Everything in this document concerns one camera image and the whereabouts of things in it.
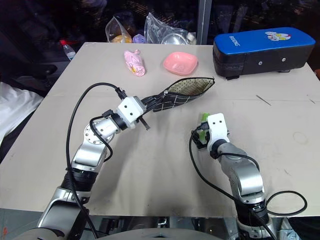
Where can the pink folded cloth bundle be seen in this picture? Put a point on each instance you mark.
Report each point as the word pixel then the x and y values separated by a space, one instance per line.
pixel 135 62

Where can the clear bag with yellow contents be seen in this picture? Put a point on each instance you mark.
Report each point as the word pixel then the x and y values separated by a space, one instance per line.
pixel 117 30

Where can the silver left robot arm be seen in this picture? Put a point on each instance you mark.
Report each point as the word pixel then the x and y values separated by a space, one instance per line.
pixel 86 152

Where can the green highlighter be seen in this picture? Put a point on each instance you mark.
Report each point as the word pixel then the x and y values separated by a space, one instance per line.
pixel 204 117

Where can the clear bag with metal bowl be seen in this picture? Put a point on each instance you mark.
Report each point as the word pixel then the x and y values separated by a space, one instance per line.
pixel 162 30

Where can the pink plastic bowl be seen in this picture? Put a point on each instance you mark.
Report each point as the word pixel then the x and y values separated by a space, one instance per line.
pixel 180 62

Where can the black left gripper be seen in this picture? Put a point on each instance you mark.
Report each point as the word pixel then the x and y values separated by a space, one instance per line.
pixel 140 119

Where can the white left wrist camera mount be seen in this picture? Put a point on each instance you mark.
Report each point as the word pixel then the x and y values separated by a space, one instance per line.
pixel 128 108

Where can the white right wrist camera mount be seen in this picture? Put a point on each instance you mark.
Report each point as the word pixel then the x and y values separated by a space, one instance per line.
pixel 217 126

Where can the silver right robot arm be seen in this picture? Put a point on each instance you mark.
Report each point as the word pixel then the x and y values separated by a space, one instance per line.
pixel 246 175

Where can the black grid pouch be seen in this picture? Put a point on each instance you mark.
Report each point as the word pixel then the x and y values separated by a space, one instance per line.
pixel 185 93

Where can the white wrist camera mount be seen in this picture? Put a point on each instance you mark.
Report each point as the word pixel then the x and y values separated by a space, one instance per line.
pixel 217 126
pixel 128 108

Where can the purple crumpled item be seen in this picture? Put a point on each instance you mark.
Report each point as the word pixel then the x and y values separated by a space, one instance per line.
pixel 138 38

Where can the clear bottle with red cap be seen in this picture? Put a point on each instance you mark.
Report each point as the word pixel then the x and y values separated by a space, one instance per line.
pixel 68 50

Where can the black box with blue lid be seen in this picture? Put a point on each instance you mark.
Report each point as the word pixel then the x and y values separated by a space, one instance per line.
pixel 262 53

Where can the grey metal post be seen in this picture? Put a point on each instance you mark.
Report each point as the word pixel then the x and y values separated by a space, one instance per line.
pixel 203 22

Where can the small white bottle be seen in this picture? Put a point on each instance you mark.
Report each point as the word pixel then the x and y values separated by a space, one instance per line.
pixel 192 38

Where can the grey robot torso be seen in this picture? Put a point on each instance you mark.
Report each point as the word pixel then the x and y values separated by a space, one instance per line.
pixel 160 234

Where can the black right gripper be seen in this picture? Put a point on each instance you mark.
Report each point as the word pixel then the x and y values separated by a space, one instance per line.
pixel 199 143

